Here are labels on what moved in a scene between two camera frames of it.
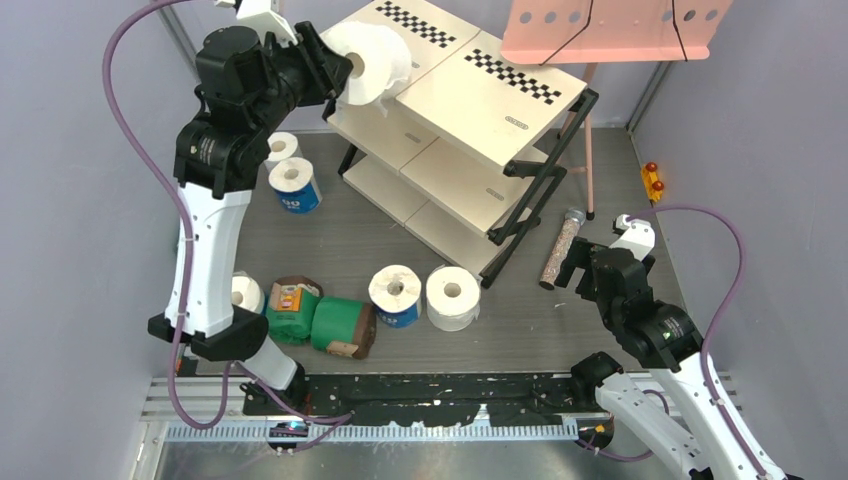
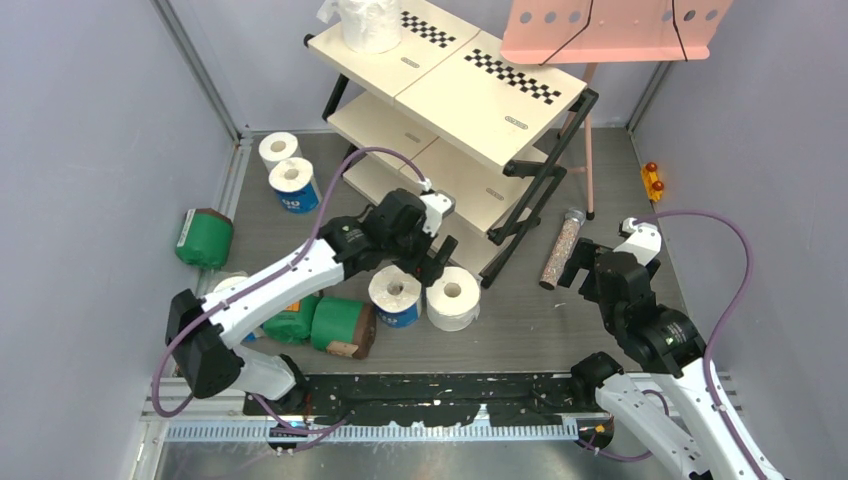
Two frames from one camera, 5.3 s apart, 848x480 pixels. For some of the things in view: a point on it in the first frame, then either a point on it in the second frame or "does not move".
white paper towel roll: x=380 y=59 -> x=367 y=26
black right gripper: x=577 y=255 does not move
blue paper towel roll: x=292 y=179 does not move
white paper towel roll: x=281 y=146 does not move
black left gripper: x=324 y=69 -> x=422 y=265
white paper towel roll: x=453 y=296 does not move
